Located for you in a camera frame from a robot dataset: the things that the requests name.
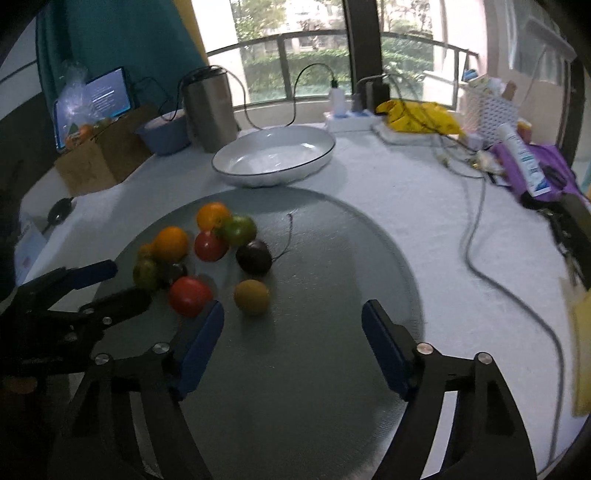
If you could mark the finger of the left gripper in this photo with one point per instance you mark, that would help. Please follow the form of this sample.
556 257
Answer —
87 273
93 319

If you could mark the brown cardboard box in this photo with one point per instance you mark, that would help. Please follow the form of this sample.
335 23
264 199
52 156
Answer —
109 157

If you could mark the blue plastic bowl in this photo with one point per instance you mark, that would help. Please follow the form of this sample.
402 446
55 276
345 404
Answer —
165 134

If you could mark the round grey glass mat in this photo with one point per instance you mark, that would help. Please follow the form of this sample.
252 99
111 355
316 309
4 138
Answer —
297 393

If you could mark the white blue tube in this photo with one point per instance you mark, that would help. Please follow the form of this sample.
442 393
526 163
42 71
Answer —
533 175

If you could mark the green tomato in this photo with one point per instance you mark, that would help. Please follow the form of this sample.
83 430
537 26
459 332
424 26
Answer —
238 230
144 274

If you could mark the green tomato front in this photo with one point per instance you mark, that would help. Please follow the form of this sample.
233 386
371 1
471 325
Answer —
144 274

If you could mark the yellow brown kiwi fruit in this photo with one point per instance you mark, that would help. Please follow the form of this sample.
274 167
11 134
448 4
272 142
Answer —
252 297

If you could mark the red tomato small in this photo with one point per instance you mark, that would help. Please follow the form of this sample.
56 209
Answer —
208 247

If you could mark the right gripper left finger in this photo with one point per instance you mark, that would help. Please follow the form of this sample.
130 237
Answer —
125 420

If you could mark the white charger plug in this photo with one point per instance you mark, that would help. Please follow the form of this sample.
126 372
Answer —
337 100

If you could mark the stainless steel tumbler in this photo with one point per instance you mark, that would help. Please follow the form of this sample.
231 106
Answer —
207 104

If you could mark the dark plum with stem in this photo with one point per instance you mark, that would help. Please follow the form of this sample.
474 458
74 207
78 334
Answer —
255 259

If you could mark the white power strip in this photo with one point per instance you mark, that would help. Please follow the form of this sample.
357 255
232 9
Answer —
351 122

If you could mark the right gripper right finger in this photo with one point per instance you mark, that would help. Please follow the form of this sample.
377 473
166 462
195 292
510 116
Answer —
488 437

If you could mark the small dark plum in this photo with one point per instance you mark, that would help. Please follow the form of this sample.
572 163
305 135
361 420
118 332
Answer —
176 271

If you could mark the red tomato with stem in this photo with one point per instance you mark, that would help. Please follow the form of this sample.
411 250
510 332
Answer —
188 296

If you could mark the white oval serving plate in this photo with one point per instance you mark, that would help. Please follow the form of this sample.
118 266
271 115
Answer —
275 156

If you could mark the large orange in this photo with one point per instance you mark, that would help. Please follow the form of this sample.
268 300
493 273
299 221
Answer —
212 215
170 245

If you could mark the balcony metal railing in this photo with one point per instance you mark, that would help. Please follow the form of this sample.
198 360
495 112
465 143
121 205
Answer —
296 65

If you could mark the black power adapter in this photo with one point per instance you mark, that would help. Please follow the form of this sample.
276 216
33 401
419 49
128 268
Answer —
370 94

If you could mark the large orange back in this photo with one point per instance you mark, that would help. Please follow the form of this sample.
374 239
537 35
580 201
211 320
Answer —
212 215

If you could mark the clear plastic fruit bag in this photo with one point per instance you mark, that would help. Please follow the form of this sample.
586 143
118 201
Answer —
81 104

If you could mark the tablet with lit screen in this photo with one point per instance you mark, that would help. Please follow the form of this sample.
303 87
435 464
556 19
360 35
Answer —
123 101

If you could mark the yellow notepad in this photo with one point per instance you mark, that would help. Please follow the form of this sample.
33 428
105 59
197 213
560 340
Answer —
580 320

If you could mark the white perforated basket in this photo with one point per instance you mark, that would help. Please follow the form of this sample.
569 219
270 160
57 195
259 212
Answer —
483 113

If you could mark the green tomato back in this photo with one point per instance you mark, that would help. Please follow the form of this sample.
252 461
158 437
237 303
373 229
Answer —
238 230

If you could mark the yellow curtain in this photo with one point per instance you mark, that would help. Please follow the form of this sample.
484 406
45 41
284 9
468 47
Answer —
187 16

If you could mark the black spoon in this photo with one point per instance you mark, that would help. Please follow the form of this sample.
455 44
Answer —
58 213

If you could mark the large orange front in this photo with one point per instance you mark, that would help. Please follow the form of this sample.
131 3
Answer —
170 245

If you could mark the teal curtain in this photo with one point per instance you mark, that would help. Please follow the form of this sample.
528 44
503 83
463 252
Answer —
146 38

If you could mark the small yellow orange fruit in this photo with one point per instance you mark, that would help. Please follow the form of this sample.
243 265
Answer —
145 252

